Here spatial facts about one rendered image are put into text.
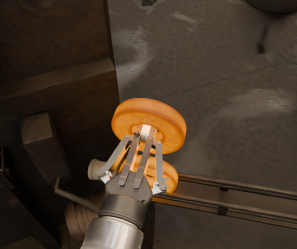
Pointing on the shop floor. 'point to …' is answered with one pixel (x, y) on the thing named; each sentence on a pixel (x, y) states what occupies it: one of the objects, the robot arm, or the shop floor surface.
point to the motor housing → (81, 216)
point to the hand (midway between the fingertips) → (148, 124)
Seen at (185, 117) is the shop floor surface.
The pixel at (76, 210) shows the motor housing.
